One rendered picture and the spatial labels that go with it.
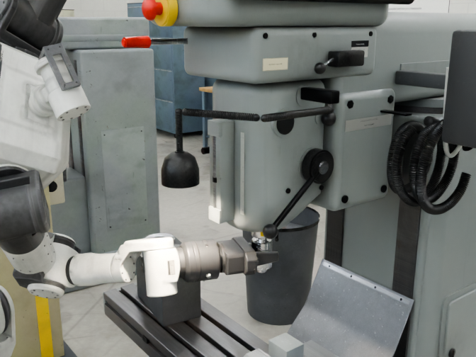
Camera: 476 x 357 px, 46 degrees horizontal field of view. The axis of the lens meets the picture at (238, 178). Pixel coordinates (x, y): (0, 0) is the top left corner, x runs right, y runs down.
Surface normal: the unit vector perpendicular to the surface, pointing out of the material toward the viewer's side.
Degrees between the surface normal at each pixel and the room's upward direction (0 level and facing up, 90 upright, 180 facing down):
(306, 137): 90
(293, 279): 93
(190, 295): 90
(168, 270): 71
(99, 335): 0
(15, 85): 58
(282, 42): 90
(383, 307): 63
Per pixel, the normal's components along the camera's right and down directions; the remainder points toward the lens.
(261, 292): -0.55, 0.29
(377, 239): -0.80, 0.16
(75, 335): 0.00, -0.96
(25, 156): 0.59, 0.31
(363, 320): -0.70, -0.30
